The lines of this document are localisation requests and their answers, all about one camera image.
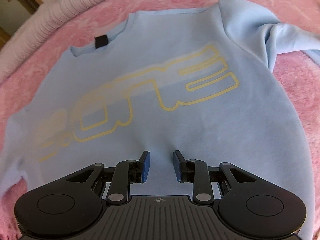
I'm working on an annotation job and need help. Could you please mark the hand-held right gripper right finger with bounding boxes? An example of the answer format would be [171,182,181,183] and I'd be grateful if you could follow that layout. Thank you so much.
[173,150,257,204]

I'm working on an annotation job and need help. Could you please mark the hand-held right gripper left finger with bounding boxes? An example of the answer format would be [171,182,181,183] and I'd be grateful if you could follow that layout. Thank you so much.
[65,150,151,204]

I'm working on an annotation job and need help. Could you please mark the light blue sweatshirt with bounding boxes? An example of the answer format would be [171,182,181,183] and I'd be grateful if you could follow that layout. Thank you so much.
[0,0,320,240]

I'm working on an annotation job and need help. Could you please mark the pink floral blanket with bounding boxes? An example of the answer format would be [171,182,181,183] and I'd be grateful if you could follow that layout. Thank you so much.
[0,0,320,240]

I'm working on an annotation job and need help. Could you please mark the lilac striped folded quilt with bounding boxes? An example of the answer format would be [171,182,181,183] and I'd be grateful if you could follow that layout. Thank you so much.
[0,0,100,80]

